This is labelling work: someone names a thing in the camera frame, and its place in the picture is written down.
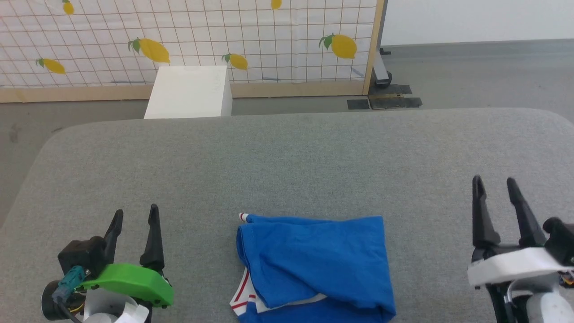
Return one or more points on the small black floor plate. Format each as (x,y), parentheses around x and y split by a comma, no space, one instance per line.
(358,104)

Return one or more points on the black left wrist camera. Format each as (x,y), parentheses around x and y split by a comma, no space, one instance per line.
(83,253)

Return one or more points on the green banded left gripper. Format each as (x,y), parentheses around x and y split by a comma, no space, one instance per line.
(130,280)

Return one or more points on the black stand base plate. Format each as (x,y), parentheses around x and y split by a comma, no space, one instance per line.
(394,99)

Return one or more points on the white box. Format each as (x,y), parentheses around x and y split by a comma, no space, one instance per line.
(188,92)

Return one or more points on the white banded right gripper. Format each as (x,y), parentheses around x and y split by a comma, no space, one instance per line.
(515,264)

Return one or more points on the lemon print grid wall panel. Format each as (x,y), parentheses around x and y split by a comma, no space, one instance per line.
(202,36)

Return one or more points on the grey metal panel stand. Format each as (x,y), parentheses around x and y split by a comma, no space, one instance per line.
(380,67)

